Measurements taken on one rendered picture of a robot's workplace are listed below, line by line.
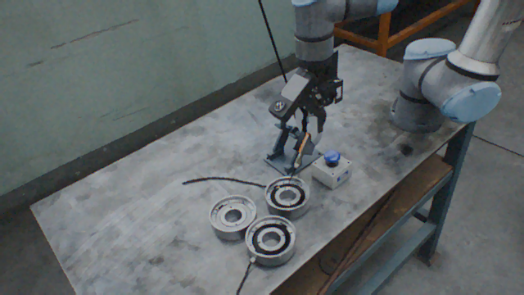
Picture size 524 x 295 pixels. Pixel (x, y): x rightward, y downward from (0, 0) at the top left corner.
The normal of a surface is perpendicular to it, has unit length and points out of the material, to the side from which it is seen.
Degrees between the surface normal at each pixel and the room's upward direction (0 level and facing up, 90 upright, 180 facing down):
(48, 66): 90
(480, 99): 97
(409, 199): 0
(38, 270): 0
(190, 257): 0
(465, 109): 97
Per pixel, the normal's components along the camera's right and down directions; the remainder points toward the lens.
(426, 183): -0.08, -0.76
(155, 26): 0.66, 0.43
